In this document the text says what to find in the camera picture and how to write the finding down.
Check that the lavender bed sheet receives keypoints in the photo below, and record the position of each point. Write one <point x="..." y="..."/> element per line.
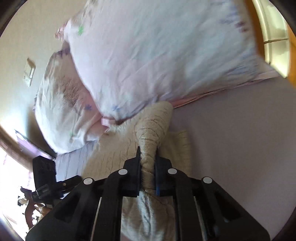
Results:
<point x="244" y="139"/>

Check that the window with wooden frame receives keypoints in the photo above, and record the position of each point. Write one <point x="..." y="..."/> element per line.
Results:
<point x="274" y="36"/>

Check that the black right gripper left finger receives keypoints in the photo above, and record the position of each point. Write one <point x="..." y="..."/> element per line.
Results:
<point x="92" y="210"/>

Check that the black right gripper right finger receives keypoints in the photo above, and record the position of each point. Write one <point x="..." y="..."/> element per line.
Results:
<point x="203" y="209"/>

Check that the white wall switch plate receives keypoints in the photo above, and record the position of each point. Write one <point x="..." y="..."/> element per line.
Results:
<point x="28" y="72"/>

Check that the cream knitted small garment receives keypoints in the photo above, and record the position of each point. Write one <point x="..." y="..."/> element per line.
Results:
<point x="147" y="217"/>

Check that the white floral pillow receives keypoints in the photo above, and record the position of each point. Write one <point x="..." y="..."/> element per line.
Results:
<point x="65" y="111"/>
<point x="131" y="54"/>

